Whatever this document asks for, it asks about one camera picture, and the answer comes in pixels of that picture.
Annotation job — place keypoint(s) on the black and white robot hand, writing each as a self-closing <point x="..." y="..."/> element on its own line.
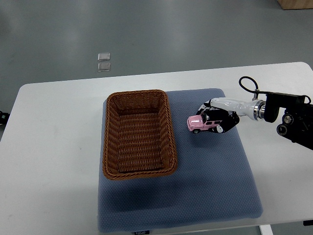
<point x="219" y="115"/>

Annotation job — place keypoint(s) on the lower clear floor plate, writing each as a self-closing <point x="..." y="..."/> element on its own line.
<point x="104" y="66"/>

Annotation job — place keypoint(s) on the pink toy car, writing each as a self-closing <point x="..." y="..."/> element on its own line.
<point x="201" y="122"/>

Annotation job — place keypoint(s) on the upper clear floor plate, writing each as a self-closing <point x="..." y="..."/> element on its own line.
<point x="104" y="56"/>

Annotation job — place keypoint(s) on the brown wicker basket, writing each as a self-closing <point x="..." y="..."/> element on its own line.
<point x="138" y="136"/>

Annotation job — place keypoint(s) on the clear floor plate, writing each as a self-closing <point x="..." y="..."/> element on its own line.
<point x="104" y="56"/>
<point x="104" y="66"/>

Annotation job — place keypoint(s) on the wooden furniture corner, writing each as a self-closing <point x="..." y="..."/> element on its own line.
<point x="296" y="4"/>

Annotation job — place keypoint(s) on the white table leg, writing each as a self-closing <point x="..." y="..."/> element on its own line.
<point x="266" y="230"/>

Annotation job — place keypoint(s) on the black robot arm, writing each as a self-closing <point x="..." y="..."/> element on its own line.
<point x="297" y="120"/>

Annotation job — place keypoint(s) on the blue-grey cloth mat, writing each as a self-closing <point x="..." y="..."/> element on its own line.
<point x="213" y="181"/>

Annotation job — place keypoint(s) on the black object at left edge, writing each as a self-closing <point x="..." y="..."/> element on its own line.
<point x="4" y="117"/>

